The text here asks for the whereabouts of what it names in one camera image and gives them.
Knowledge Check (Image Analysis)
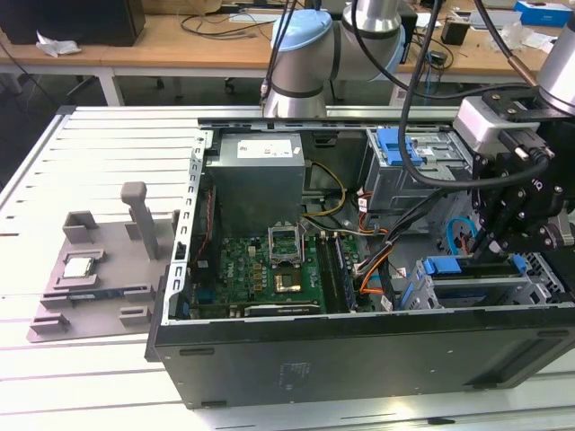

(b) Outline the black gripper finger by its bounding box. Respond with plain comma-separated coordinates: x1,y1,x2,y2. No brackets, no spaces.
500,214,562,253
470,151,532,267

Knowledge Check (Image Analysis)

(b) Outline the hard disk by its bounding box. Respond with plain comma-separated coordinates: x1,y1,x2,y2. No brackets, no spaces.
399,253,527,311

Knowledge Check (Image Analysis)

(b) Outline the grey metal disk bay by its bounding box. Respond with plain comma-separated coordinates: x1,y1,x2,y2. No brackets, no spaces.
399,254,562,311

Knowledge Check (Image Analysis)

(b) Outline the grey metal drive cage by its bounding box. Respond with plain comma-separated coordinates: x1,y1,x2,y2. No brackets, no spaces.
363,128,477,225

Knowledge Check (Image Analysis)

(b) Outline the blue plastic drive latch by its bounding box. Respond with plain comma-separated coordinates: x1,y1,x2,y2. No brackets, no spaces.
376,128,423,166

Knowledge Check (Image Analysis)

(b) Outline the clear plastic bag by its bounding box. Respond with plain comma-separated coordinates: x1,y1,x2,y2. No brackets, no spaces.
488,22,553,54

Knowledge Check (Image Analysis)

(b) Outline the installed RAM stick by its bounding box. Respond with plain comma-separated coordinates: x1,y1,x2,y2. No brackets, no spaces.
332,233,359,313

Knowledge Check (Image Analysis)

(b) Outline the flat grey box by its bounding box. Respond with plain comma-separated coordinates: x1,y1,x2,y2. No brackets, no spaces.
466,9,523,31

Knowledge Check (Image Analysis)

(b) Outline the small black computer box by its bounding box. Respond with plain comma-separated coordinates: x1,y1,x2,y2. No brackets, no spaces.
398,11,420,64

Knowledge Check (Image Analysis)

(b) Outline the blue cardboard box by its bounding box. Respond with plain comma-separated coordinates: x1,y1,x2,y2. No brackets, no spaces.
513,0,575,29

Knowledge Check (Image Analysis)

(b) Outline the black RAM slot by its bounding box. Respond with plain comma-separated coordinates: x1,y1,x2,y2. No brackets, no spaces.
316,231,345,314

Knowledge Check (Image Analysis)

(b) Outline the metal socket cover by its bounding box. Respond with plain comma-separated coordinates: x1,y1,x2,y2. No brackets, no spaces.
267,222,306,266

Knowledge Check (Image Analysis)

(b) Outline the CPU socket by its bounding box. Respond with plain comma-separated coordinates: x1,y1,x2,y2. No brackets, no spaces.
271,267,306,295

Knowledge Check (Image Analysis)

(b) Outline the grey power supply unit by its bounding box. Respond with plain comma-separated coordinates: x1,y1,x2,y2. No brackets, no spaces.
204,133,311,237

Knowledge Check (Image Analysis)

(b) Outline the black graphics card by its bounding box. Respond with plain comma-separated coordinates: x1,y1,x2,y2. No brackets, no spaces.
242,301,323,318

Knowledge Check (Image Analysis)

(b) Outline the black open PC case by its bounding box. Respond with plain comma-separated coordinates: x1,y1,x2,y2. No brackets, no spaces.
144,117,575,410

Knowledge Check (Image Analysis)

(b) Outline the green motherboard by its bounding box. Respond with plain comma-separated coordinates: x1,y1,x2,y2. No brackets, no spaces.
188,233,367,315

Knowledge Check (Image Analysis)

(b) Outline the black case fan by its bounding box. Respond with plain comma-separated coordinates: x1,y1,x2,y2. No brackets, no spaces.
190,186,219,267

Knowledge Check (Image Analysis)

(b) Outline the wooden desk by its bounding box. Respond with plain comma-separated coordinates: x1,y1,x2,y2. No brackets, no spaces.
0,11,575,107

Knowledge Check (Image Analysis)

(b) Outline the grey parts rack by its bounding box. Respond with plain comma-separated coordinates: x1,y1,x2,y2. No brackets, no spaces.
26,180,181,345

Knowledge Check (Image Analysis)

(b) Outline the silver CPU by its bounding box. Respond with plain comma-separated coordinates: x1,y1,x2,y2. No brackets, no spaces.
61,257,94,279

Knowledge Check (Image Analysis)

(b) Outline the large black box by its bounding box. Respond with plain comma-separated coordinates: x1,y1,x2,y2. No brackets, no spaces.
0,0,147,48

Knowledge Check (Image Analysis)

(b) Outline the crumpled white paper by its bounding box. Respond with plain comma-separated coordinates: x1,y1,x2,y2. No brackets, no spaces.
35,30,83,58

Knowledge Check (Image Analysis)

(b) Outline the orange red power wire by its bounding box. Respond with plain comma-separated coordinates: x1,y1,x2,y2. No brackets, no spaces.
458,222,480,257

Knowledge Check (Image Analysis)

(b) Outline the blue data wire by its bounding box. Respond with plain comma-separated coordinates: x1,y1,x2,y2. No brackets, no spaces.
444,217,478,257

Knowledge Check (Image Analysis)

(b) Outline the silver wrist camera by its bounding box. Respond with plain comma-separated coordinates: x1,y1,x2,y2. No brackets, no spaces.
452,96,543,156

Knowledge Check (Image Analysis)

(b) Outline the black sleeved cable bundle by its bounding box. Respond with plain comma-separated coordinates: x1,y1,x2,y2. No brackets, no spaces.
376,192,473,313

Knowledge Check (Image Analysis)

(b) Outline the thick black camera cable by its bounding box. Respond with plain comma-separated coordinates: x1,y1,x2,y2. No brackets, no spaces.
398,0,549,188

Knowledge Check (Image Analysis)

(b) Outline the black cable copper sleeve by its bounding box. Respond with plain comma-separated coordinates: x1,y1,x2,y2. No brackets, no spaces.
473,0,538,86

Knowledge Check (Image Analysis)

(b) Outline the yellow wire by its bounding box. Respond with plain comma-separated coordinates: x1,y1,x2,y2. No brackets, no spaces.
300,161,348,219

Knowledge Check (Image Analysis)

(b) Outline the orange data cable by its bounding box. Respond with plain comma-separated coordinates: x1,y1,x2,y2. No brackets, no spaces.
358,253,396,297

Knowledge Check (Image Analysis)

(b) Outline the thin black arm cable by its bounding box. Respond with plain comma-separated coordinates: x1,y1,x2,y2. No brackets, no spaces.
259,0,297,102

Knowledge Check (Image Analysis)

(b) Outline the red black twisted wire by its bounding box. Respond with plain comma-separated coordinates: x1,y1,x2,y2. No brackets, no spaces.
199,190,215,264

